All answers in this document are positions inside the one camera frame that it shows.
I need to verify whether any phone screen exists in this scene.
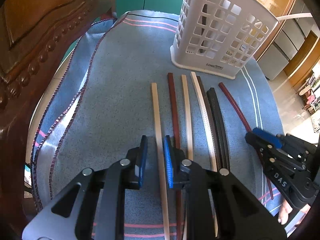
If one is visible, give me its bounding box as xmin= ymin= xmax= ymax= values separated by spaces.
xmin=24 ymin=163 xmax=32 ymax=186

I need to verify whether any silver refrigerator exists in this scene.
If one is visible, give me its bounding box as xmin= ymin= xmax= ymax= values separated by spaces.
xmin=257 ymin=2 xmax=313 ymax=81

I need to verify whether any beige chopstick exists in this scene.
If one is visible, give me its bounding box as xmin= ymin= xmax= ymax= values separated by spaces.
xmin=151 ymin=82 xmax=170 ymax=239

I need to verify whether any carved wooden chair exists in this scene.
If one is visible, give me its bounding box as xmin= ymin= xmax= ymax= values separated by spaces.
xmin=1 ymin=0 xmax=115 ymax=235

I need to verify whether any right human hand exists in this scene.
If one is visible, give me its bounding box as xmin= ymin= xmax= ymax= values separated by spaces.
xmin=278 ymin=200 xmax=311 ymax=225

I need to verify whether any tan chopstick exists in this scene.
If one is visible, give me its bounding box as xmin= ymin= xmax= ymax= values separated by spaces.
xmin=181 ymin=75 xmax=193 ymax=160

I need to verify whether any black textured chopstick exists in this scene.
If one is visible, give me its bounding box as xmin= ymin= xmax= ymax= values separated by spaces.
xmin=207 ymin=88 xmax=230 ymax=170

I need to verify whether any cream white chopstick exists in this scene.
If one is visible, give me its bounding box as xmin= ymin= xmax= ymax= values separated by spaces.
xmin=190 ymin=71 xmax=219 ymax=238

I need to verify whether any dark red chopstick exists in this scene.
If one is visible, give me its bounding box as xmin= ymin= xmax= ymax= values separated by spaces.
xmin=168 ymin=73 xmax=183 ymax=240

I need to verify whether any blue striped cloth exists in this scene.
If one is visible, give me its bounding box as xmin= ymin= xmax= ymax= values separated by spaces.
xmin=31 ymin=11 xmax=283 ymax=239

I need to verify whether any dark brown chopstick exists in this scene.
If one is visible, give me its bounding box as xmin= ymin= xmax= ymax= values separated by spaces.
xmin=197 ymin=76 xmax=220 ymax=171

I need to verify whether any maroon chopstick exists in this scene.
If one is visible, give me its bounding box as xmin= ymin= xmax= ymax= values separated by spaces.
xmin=219 ymin=82 xmax=274 ymax=200

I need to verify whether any white perforated utensil basket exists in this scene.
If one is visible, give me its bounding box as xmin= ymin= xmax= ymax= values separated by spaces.
xmin=170 ymin=0 xmax=279 ymax=79

